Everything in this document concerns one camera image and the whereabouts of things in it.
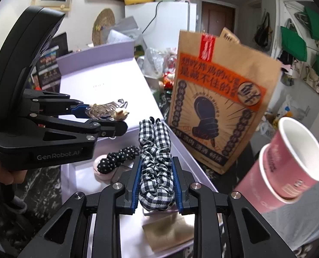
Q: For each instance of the clear hair claw clip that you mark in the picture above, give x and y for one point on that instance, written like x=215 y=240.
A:
x=103 y=110

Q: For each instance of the black polka dot scrunchie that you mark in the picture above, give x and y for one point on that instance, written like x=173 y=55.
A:
x=116 y=160

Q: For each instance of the black white gingham scrunchie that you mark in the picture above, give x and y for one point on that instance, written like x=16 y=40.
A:
x=155 y=166

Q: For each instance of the green tote bag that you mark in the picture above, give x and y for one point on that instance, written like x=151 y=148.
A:
x=294 y=43

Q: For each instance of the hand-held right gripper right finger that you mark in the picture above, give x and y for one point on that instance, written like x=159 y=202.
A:
x=177 y=188

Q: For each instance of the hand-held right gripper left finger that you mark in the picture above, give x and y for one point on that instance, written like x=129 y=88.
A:
x=136 y=188

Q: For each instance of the grey plastic pouch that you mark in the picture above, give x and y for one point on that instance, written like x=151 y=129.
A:
x=124 y=29

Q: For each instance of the pink round compact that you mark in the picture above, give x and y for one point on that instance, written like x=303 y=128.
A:
x=103 y=176

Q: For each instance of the brown wooden door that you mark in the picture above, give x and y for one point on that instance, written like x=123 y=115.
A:
x=216 y=16

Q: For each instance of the lavender gift box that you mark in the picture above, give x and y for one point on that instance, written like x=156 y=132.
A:
x=100 y=86

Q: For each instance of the person's left hand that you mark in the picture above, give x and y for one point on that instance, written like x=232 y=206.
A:
x=15 y=177

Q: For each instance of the pink panda paper cup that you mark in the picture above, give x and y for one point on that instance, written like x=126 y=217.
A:
x=256 y=188

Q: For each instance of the pale leaf patterned cloth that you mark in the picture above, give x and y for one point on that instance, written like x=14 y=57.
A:
x=310 y=220

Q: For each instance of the cream tote bag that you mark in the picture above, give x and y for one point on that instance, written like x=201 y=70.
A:
x=299 y=70

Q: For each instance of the white plastic bag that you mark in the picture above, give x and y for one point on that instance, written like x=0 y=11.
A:
x=284 y=107

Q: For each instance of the printed brown paper bag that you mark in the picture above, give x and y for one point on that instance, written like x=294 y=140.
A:
x=224 y=99

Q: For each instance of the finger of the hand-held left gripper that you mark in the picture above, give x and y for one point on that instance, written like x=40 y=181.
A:
x=78 y=110
x=111 y=129

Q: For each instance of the gold box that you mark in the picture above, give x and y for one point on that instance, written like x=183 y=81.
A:
x=165 y=233

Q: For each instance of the woven straw fan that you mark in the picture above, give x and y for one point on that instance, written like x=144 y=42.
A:
x=103 y=24

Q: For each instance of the black printed pouch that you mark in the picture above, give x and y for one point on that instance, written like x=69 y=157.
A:
x=52 y=67

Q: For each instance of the pink black bag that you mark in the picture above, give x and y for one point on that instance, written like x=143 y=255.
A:
x=284 y=59

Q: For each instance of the clear plastic bag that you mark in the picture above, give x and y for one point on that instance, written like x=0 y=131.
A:
x=152 y=61

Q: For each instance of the black hanging bag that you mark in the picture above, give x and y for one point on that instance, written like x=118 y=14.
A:
x=261 y=35

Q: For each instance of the white refrigerator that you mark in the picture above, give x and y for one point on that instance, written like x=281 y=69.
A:
x=173 y=16

